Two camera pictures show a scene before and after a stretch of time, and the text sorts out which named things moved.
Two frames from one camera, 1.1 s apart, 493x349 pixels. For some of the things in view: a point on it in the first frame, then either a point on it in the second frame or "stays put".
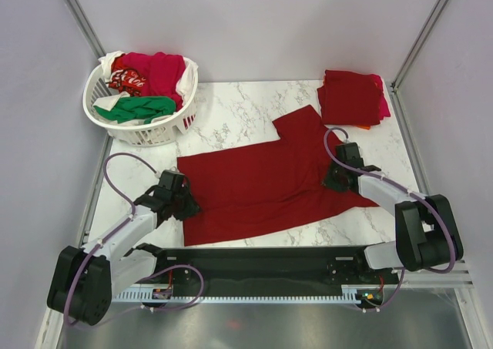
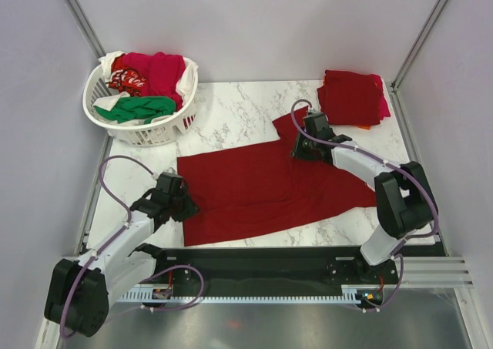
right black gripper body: [332, 178] -> [303, 146]
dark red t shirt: [265, 185] stays put
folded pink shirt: [385, 109] stays put
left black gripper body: [185, 205] stays put
